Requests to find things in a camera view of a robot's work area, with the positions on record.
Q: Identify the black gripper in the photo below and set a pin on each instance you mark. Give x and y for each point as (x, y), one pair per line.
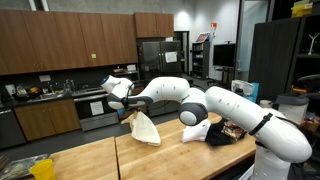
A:
(134, 109)

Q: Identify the cream canvas tote bag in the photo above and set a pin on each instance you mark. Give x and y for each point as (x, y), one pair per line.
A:
(144, 130)

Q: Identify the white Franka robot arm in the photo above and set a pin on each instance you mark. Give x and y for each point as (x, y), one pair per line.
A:
(233, 106)

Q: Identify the white paper on oven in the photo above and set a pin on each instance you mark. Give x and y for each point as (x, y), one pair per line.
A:
(96, 108)

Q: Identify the white stacked containers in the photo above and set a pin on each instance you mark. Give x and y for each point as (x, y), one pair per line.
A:
(131, 67)

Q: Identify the bowl on microwave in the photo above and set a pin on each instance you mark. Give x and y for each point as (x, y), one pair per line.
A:
(118, 70)

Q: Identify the stainless steel oven range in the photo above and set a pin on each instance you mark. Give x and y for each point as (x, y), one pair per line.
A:
(86, 123)

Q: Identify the stainless steel refrigerator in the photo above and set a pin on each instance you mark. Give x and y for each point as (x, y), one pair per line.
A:
(153, 56)

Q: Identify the white paper on refrigerator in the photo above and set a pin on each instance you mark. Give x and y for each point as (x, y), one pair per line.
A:
(170, 56)

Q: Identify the crumpled white cloth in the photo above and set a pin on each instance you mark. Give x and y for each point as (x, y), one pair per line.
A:
(196, 132)

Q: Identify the green sticky note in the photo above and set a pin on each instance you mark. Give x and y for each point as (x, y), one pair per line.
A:
(93, 56)

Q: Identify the dark bookshelf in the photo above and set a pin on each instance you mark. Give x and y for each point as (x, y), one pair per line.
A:
(200, 60)

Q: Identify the wide wooden base cabinet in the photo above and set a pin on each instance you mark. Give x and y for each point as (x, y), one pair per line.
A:
(46, 120)

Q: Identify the steel kitchen sink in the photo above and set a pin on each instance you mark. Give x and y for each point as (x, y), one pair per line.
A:
(46, 96)

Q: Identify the black printed shirt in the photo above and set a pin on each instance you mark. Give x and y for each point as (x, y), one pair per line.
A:
(220, 136)

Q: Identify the red framed picture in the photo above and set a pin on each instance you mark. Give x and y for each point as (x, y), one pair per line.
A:
(202, 37)

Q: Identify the bowl of fruit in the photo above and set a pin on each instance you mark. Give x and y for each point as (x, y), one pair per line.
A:
(34, 91)

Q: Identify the black monitor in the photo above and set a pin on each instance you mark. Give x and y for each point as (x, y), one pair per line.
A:
(224, 55)

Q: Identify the bright plastic cup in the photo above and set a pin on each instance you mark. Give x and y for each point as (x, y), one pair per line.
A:
(42, 170)

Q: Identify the clear plastic container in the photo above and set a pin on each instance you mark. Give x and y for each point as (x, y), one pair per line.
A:
(241, 87)

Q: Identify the teal box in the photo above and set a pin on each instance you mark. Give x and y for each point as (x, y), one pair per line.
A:
(256, 91)

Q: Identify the dark dishwasher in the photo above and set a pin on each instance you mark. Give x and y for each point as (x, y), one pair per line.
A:
(11, 130)

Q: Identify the white kettle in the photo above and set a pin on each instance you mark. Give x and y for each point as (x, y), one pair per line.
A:
(10, 90)

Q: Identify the crinkled foil tray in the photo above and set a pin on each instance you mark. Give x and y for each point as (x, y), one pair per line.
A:
(16, 166)

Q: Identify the tall dark cabinet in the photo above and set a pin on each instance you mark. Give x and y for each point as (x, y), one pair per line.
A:
(273, 56)

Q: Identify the white bin with dark lid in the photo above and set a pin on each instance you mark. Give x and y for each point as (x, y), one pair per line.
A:
(295, 106)

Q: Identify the dark office chair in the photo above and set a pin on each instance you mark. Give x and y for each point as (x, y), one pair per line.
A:
(308, 83)

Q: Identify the white branching stand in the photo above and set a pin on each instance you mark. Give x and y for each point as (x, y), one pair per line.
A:
(311, 41)

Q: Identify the yellow storage bin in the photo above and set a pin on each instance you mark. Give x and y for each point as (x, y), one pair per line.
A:
(301, 9)

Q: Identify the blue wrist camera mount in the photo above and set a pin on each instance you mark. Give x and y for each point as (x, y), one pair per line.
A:
(120, 111)

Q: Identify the small wooden wall cabinet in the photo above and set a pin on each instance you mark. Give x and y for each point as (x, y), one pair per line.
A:
(153, 25)

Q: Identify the white wall outlet plate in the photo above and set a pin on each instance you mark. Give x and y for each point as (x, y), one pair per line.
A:
(44, 78)

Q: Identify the long wooden wall cabinet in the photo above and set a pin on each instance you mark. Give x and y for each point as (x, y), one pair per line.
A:
(60, 43)

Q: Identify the orange wall sign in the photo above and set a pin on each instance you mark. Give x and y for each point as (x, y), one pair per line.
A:
(213, 24)

